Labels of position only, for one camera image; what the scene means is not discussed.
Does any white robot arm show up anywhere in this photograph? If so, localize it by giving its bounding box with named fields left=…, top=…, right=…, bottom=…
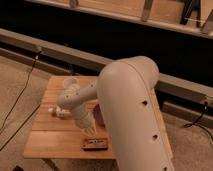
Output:
left=57, top=56, right=175, bottom=171

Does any black cable at right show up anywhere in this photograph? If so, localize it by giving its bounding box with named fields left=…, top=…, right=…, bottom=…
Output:
left=183, top=99, right=213, bottom=141

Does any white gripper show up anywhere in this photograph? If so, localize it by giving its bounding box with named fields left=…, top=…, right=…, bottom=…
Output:
left=72, top=108, right=97, bottom=137

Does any dark purple bowl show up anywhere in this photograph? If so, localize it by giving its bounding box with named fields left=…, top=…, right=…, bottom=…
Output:
left=93, top=105, right=105, bottom=126

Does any black cable on floor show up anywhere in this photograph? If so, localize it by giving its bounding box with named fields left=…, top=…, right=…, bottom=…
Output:
left=0, top=49, right=43, bottom=151

